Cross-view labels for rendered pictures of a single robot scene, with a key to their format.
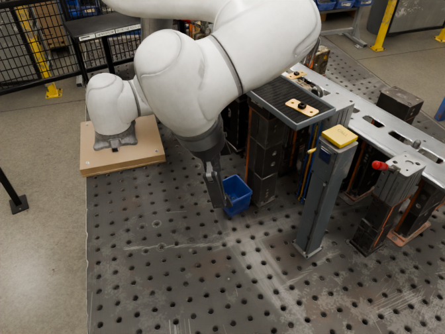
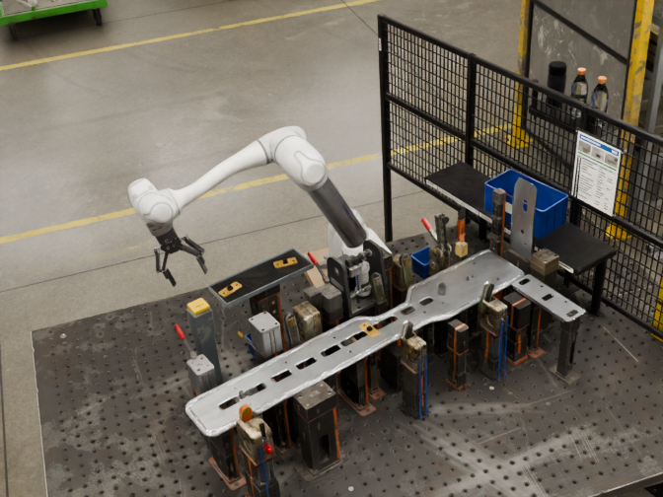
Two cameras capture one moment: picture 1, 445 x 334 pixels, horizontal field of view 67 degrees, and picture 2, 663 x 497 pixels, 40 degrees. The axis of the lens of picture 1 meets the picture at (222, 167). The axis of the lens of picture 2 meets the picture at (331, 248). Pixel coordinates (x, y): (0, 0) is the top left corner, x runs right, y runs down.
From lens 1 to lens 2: 3.34 m
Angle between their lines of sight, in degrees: 67
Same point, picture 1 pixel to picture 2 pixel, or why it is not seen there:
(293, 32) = (143, 208)
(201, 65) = (134, 195)
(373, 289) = (171, 434)
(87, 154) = (318, 253)
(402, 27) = not seen: outside the picture
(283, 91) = (254, 282)
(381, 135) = (258, 378)
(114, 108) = (331, 237)
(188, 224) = (244, 328)
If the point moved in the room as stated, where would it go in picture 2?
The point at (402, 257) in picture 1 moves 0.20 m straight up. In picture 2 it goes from (197, 460) to (189, 419)
